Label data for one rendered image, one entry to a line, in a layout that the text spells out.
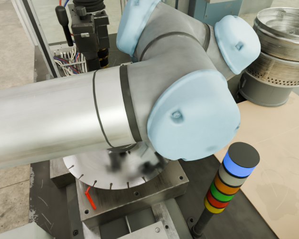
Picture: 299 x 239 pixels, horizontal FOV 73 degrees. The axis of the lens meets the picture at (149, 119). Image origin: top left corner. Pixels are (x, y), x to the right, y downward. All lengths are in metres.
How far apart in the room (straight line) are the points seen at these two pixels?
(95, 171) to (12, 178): 1.39
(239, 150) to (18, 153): 0.28
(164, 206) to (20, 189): 1.30
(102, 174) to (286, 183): 0.63
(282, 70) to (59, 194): 0.93
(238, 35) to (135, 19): 0.13
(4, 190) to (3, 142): 1.66
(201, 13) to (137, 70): 0.92
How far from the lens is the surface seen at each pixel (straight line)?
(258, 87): 1.05
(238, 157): 0.33
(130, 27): 0.26
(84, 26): 0.45
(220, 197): 0.42
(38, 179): 0.84
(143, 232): 0.53
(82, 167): 0.56
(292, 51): 0.92
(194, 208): 0.72
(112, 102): 0.16
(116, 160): 0.55
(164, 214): 0.69
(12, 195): 1.81
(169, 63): 0.17
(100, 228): 0.70
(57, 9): 0.47
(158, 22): 0.25
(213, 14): 1.12
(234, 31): 0.30
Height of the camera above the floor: 1.41
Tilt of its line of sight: 47 degrees down
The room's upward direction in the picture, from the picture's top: straight up
